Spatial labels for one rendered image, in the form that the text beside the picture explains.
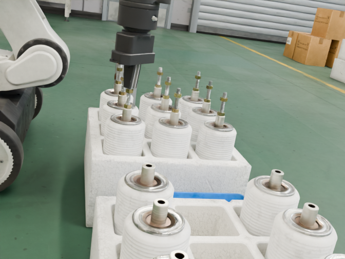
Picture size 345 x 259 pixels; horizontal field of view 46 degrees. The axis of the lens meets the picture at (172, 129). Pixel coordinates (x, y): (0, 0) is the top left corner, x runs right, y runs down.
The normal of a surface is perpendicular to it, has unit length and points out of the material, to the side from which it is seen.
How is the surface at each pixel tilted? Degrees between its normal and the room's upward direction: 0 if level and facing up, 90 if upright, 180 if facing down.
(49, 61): 90
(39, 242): 0
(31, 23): 90
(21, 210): 0
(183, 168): 90
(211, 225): 90
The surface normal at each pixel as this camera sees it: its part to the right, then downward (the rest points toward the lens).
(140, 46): 0.82, 0.29
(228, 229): -0.97, -0.07
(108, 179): 0.21, 0.35
